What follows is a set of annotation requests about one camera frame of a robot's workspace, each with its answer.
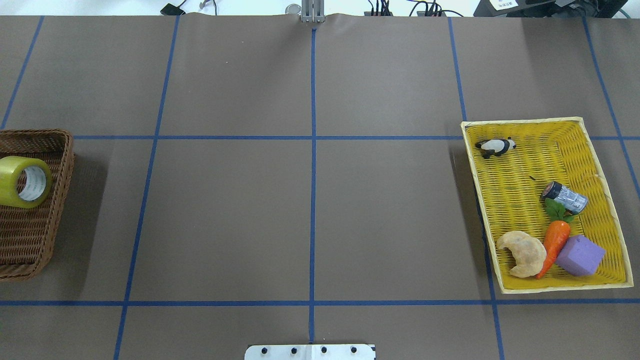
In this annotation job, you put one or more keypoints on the orange toy carrot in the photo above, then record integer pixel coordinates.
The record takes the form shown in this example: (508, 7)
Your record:
(557, 233)

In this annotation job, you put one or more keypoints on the yellow tape roll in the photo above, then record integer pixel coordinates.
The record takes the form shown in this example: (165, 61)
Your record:
(25, 182)

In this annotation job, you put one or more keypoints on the toy panda figure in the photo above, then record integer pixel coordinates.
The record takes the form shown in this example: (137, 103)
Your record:
(495, 147)

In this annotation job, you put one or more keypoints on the purple foam block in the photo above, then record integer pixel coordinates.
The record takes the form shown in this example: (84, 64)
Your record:
(580, 256)

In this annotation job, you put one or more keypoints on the yellow woven basket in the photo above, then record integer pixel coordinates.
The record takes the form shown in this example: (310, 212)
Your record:
(509, 188)

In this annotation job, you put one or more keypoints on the toy croissant bread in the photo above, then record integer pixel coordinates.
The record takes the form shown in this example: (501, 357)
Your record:
(528, 252)

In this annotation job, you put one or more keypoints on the brown wicker basket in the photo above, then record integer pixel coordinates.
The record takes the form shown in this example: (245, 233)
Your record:
(28, 235)

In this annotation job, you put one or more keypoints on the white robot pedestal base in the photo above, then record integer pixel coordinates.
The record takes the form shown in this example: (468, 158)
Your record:
(357, 351)

